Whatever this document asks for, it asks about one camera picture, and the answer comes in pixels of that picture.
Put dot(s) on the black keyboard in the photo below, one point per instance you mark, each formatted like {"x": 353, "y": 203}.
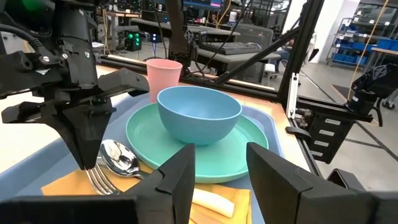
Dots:
{"x": 230, "y": 48}

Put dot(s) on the grey mesh office chair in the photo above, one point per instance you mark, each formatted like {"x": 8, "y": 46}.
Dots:
{"x": 252, "y": 34}

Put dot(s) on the blue bowl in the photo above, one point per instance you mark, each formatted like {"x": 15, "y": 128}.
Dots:
{"x": 199, "y": 124}

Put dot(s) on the shelf with blue bins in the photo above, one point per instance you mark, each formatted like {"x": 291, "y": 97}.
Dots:
{"x": 357, "y": 46}

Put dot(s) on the black clamp bracket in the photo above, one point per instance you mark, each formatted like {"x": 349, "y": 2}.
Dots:
{"x": 342, "y": 180}

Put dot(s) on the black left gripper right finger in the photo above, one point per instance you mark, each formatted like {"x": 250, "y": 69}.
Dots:
{"x": 273, "y": 193}

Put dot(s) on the black computer with green lights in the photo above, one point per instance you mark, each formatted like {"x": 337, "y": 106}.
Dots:
{"x": 133, "y": 42}

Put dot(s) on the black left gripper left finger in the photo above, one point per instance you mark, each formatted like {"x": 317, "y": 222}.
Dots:
{"x": 174, "y": 193}

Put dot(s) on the yellow cloth napkin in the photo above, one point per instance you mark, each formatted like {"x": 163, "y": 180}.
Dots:
{"x": 68, "y": 186}

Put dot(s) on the light blue plastic tray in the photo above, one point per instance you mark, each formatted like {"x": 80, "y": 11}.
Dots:
{"x": 28, "y": 174}

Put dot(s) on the silver angle bracket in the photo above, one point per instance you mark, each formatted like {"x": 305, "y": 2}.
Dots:
{"x": 292, "y": 96}

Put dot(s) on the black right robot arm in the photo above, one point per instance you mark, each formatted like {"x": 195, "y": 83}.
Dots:
{"x": 71, "y": 31}

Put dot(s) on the teal plate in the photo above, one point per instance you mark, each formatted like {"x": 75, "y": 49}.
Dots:
{"x": 224, "y": 158}

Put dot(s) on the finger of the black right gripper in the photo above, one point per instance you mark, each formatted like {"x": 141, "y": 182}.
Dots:
{"x": 70, "y": 130}
{"x": 94, "y": 133}

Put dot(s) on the black labelled control box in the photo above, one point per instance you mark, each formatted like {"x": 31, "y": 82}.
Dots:
{"x": 329, "y": 137}

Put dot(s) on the pink cup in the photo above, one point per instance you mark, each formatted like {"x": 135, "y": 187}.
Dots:
{"x": 163, "y": 77}

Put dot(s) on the grey desk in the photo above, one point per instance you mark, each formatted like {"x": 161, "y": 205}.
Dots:
{"x": 248, "y": 57}

